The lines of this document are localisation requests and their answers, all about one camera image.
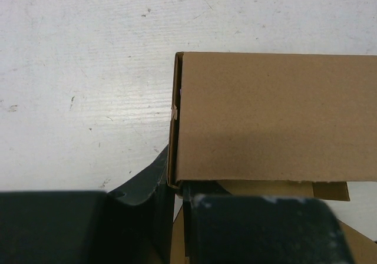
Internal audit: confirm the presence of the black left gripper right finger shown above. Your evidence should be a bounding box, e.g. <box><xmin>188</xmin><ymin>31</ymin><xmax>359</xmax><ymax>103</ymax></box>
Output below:
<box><xmin>182</xmin><ymin>181</ymin><xmax>354</xmax><ymax>263</ymax></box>

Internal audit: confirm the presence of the cardboard box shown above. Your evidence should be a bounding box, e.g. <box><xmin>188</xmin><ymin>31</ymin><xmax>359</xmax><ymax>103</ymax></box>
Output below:
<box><xmin>166</xmin><ymin>51</ymin><xmax>377</xmax><ymax>264</ymax></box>

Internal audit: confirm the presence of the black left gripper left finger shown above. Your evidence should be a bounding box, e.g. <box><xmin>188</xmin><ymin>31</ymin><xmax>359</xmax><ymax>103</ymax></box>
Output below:
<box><xmin>1</xmin><ymin>149</ymin><xmax>174</xmax><ymax>263</ymax></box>

